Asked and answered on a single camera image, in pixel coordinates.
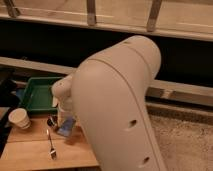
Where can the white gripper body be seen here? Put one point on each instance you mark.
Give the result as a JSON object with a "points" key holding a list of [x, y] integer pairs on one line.
{"points": [[65, 107]]}

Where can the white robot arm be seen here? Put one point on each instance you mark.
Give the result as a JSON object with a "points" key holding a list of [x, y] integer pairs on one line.
{"points": [[107, 95]]}

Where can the white paper cup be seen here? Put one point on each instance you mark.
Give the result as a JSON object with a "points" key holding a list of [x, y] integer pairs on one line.
{"points": [[20, 118]]}

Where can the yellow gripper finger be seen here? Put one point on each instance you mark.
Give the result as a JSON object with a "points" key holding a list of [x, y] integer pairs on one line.
{"points": [[60, 120]]}

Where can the silver fork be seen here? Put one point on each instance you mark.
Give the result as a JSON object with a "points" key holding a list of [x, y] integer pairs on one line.
{"points": [[53, 153]]}

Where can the banana slice pieces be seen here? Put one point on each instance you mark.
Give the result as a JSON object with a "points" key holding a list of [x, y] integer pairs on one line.
{"points": [[54, 102]]}

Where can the blue sponge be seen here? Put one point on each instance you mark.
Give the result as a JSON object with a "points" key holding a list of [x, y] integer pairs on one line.
{"points": [[66, 128]]}

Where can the green plastic tray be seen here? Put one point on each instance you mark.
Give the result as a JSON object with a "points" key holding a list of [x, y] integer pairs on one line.
{"points": [[37, 97]]}

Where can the small metal can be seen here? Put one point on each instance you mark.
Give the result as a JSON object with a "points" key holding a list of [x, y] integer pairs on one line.
{"points": [[52, 122]]}

